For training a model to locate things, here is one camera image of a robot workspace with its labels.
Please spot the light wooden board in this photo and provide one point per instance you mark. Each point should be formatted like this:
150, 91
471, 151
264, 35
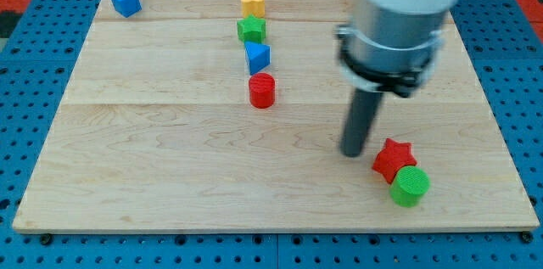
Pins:
155, 134

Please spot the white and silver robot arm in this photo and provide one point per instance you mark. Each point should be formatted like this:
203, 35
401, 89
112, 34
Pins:
390, 45

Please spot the red star block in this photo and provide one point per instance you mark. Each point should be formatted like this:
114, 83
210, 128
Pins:
392, 157

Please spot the green star block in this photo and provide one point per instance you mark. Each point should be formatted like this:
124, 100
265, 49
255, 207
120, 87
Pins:
251, 29

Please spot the blue triangle block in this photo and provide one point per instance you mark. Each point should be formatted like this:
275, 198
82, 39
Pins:
258, 56

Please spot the green cylinder block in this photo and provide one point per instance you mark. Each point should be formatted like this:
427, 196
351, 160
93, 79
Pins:
409, 186

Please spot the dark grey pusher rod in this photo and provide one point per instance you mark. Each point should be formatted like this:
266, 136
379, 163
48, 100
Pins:
358, 121

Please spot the blue cube block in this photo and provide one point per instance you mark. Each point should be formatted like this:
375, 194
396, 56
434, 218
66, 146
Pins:
127, 8

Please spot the red cylinder block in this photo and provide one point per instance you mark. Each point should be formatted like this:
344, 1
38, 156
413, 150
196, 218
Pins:
262, 90

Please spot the yellow heart block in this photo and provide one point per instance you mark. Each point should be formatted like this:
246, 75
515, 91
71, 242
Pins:
257, 8

